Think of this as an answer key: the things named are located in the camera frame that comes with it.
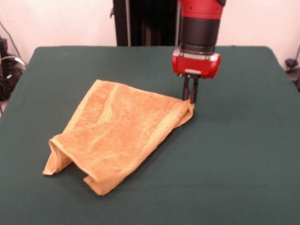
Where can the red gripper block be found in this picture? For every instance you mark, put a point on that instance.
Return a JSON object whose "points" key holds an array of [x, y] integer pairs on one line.
{"points": [[197, 66]]}

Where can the tan terry towel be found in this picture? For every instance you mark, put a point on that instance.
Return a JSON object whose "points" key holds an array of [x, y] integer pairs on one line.
{"points": [[122, 133]]}

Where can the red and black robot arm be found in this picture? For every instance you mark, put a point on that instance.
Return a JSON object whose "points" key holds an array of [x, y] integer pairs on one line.
{"points": [[199, 25]]}

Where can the dark green table cloth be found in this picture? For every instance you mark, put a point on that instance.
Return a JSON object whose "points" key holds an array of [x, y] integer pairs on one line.
{"points": [[234, 140]]}

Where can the grey tripod base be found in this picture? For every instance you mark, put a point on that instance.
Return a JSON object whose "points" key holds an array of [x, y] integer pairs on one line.
{"points": [[291, 63]]}

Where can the black power adapter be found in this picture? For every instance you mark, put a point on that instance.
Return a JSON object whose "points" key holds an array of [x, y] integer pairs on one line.
{"points": [[3, 44]]}

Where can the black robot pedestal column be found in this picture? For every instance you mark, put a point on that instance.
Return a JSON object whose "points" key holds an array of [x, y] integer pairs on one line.
{"points": [[145, 23]]}

